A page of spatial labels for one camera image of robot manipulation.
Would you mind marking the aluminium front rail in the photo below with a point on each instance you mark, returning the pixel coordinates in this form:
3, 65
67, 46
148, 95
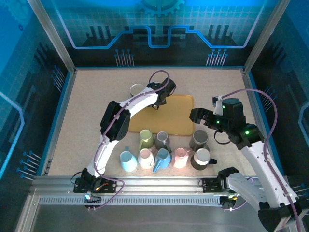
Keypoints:
157, 186

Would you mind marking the black mug white base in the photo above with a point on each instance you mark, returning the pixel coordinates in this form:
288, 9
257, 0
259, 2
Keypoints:
201, 160

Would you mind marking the light blue mug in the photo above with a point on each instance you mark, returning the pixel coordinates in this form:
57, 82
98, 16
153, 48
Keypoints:
128, 160

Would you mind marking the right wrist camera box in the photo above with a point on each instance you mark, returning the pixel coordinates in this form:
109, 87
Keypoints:
218, 107

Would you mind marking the aluminium frame post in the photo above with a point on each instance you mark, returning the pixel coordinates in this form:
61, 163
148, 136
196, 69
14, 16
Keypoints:
55, 41
263, 38
25, 212

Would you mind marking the dark grey mug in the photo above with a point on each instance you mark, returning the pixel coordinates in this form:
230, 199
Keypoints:
199, 140

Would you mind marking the pale pink mug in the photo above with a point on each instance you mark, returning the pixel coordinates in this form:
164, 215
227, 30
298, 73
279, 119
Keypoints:
146, 158

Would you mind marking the aluminium side rail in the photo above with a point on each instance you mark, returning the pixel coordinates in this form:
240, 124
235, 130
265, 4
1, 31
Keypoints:
251, 91
57, 130

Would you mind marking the light green mug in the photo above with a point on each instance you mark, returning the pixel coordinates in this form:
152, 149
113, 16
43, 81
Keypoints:
146, 140

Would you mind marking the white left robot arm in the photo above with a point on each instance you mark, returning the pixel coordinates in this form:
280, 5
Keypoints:
142, 104

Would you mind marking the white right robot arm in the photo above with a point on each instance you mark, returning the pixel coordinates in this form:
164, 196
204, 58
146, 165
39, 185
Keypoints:
256, 164

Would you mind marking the yellow plastic tray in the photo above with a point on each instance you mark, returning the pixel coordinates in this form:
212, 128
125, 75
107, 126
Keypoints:
176, 116

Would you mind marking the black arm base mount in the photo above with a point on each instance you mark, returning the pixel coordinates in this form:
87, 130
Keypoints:
210, 184
80, 187

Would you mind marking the dark green mug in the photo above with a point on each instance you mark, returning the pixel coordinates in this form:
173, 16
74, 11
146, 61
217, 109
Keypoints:
136, 90

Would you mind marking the steel sheet panel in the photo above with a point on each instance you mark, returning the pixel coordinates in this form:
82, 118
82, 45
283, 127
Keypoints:
144, 220

